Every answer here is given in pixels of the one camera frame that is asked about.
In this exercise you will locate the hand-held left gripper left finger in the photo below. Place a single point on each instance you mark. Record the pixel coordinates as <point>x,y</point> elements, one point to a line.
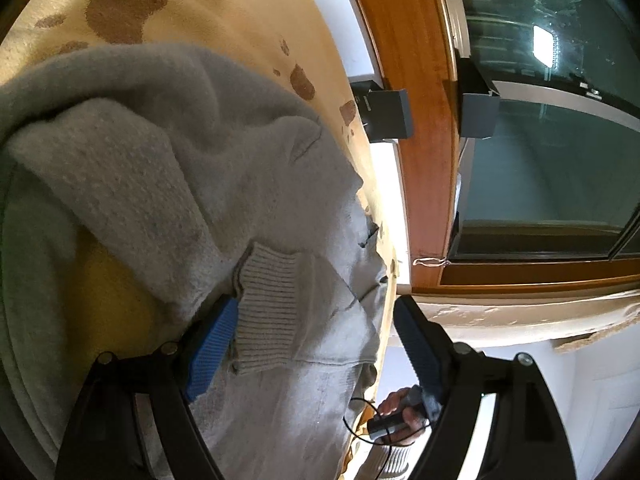
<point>215,345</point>

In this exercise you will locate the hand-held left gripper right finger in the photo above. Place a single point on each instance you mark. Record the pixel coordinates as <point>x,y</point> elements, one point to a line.
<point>417,345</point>

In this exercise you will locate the grey sweater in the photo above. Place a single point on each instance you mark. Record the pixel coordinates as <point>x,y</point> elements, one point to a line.
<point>150,160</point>

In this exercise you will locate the person's right forearm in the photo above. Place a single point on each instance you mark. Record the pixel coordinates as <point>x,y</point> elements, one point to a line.
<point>395,465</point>

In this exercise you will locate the person's right hand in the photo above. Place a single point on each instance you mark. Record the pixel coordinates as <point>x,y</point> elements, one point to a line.
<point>392,401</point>

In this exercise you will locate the pink-white twine loop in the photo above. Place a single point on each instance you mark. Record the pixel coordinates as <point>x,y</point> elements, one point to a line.
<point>430,261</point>

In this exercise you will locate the cream curtain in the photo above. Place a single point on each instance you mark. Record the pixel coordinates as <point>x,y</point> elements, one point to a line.
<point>500,317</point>

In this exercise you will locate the dark grey cloth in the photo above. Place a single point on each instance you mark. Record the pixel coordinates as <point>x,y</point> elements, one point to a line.
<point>35,270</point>

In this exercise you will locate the window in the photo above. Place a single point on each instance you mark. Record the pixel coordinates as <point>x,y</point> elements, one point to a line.
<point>550,185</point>

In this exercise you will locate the black box with grey lid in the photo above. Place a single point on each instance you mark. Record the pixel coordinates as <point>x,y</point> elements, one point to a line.
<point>385,115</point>

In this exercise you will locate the dark grey box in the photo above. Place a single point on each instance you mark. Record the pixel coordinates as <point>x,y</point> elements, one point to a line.
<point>479,116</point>

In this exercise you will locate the small black open box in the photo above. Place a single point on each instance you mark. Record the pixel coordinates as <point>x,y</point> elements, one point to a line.
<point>474,76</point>

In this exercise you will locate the yellow paw-print blanket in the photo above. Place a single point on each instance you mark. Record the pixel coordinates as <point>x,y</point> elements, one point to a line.
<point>225,10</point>

